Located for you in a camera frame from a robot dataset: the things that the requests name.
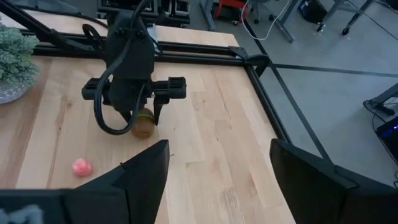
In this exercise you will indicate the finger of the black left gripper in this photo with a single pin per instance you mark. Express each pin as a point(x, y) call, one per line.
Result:
point(127, 116)
point(160, 107)

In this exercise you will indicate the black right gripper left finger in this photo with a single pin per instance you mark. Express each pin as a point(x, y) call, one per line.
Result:
point(140, 186)

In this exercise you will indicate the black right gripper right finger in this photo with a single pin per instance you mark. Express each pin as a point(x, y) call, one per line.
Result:
point(311, 186)

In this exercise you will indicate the brown kiwi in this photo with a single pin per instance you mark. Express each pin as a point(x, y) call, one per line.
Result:
point(143, 129)

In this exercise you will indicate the pink toy strawberry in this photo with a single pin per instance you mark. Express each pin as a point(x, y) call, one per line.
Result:
point(82, 167)

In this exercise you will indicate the black computer box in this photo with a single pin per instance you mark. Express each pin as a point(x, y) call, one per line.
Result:
point(388, 137)

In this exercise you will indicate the potted green succulent plant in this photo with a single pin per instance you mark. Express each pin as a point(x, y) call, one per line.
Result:
point(15, 56)

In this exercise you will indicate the red rolling stool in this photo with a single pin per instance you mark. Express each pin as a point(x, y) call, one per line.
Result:
point(231, 7)

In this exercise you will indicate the grey rolling table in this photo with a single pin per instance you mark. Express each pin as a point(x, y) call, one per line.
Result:
point(354, 18)

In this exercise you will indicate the black bag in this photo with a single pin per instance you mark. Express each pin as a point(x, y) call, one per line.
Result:
point(312, 11)

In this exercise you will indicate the black aluminium frame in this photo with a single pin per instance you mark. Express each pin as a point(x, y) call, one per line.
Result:
point(192, 49)

